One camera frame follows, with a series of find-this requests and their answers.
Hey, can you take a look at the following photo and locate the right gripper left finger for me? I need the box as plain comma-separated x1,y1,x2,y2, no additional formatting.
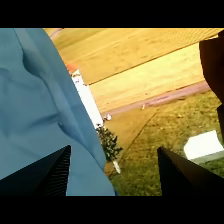
0,144,72,197

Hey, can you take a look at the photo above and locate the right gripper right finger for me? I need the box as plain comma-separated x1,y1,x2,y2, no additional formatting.
156,146,224,197

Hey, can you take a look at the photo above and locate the blue shirt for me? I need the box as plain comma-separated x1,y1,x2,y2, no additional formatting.
0,27,117,197

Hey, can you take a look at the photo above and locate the dark brown garment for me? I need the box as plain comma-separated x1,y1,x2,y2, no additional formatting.
198,29,224,143

